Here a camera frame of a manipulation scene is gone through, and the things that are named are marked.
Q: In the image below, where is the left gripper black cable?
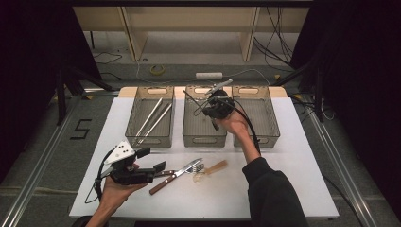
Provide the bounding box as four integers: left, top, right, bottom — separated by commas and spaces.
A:
84, 149, 115, 204

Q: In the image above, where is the beige wooden shelf unit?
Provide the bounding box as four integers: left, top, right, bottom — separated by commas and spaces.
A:
73, 6, 310, 62

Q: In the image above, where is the mesh bin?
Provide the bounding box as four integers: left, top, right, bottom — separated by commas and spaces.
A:
125, 86, 175, 148
183, 85, 228, 148

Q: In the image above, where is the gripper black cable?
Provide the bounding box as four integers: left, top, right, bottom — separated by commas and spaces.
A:
233, 98, 262, 156
84, 149, 115, 204

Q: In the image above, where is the clear grey plastic bin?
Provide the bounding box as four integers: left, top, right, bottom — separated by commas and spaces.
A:
231, 85, 281, 148

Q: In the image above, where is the aluminium floor rail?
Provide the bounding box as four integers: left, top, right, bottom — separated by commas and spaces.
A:
302, 103, 379, 227
0, 94, 83, 227

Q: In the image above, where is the black floor cable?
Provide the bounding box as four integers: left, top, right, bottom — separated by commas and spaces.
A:
93, 51, 124, 81

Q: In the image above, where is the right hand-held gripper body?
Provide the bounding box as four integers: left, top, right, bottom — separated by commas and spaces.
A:
201, 78, 236, 121

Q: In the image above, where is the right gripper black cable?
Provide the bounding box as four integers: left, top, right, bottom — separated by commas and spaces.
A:
233, 98, 262, 156

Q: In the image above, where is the white cable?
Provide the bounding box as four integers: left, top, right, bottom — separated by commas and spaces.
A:
135, 60, 272, 87

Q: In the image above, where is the white power strip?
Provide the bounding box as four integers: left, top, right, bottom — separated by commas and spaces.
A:
195, 72, 224, 80

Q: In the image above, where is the thin black cable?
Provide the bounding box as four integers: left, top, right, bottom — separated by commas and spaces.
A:
192, 94, 218, 117

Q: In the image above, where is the person's left hand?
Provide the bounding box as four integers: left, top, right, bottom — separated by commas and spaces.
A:
99, 176, 149, 211

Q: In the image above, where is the black curtain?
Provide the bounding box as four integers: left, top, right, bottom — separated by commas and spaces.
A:
0, 0, 102, 183
289, 0, 401, 209

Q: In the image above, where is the wooden handled fork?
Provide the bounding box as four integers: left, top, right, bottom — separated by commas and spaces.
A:
159, 163, 205, 178

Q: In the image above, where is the black cable bundle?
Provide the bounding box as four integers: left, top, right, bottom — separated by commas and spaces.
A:
253, 6, 295, 68

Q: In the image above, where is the yellow tape roll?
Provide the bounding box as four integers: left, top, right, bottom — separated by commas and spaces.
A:
149, 64, 166, 77

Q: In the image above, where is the person's right hand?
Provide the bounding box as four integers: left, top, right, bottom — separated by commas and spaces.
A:
218, 108, 251, 137

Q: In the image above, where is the wooden handled knife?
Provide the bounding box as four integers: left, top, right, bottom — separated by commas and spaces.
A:
148, 157, 203, 196

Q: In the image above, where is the black metal stand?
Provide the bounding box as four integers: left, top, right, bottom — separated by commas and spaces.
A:
55, 61, 115, 127
270, 60, 325, 124

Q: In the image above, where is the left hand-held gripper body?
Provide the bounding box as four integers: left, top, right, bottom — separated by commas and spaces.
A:
103, 140, 156, 186

